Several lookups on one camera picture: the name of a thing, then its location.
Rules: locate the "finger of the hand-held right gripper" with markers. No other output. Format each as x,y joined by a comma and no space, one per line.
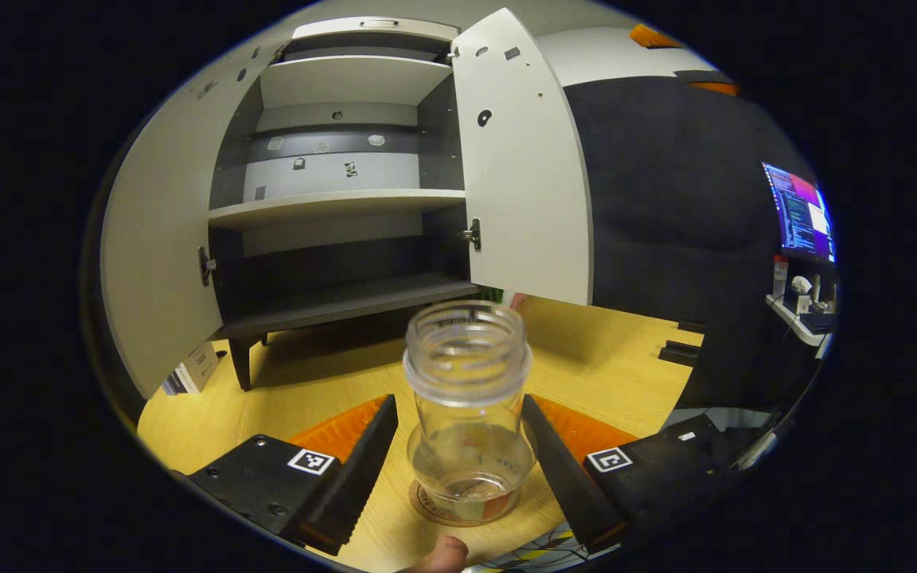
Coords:
651,36
709,83

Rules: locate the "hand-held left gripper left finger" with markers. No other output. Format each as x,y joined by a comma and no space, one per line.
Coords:
359,477

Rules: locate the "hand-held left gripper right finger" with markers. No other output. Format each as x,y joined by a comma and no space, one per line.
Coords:
566,477

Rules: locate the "clear glass bottle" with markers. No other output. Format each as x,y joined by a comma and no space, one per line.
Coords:
466,358

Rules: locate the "grey cabinet door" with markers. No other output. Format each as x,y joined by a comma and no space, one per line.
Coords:
522,175
156,239

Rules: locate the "grey cabinet drawer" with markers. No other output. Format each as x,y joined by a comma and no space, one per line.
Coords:
419,29

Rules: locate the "grey cabinet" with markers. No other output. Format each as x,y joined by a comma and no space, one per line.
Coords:
331,203

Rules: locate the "colourful patterned mat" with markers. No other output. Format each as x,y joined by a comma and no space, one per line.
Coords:
546,553

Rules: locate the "computer monitor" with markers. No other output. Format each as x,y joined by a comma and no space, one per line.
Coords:
802,211

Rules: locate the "blue and white box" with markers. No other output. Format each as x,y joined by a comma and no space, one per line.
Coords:
172,383

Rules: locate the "black metal bracket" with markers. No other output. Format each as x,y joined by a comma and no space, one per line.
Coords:
681,352

